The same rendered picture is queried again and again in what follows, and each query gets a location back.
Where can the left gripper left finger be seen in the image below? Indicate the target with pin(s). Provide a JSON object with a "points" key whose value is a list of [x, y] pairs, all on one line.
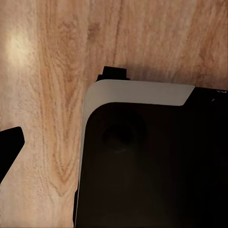
{"points": [[11, 142]]}

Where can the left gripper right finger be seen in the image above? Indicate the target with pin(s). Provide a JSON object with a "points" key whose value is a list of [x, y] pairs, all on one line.
{"points": [[220, 140]]}

